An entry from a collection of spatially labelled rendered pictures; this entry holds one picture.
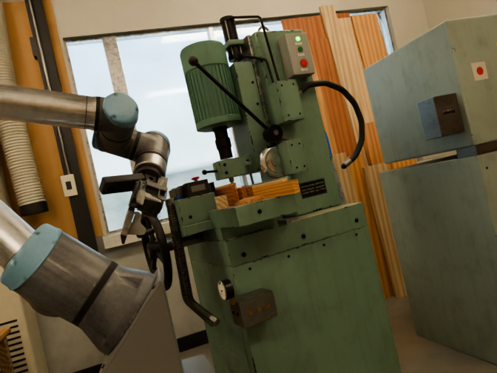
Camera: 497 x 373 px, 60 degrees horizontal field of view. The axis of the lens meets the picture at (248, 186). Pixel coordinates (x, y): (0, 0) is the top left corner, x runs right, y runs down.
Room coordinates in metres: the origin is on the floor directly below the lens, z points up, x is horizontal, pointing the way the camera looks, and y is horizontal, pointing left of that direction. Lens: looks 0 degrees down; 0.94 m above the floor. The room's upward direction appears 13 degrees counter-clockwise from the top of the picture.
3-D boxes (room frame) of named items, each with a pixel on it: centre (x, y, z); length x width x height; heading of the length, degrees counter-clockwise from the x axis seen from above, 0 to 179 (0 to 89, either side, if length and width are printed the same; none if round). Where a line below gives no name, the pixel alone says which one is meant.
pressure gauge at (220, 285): (1.31, 0.13, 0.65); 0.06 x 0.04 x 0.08; 26
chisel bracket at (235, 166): (1.64, 0.04, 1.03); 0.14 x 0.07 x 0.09; 116
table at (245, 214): (1.54, 0.13, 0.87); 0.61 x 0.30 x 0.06; 26
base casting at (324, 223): (1.69, -0.05, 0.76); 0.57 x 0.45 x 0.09; 116
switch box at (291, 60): (1.65, -0.29, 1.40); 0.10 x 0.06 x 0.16; 116
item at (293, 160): (1.57, -0.18, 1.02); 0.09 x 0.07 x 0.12; 26
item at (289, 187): (1.51, 0.00, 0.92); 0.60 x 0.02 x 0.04; 26
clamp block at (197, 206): (1.51, 0.21, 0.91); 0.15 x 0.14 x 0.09; 26
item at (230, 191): (1.53, 0.10, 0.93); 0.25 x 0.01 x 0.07; 26
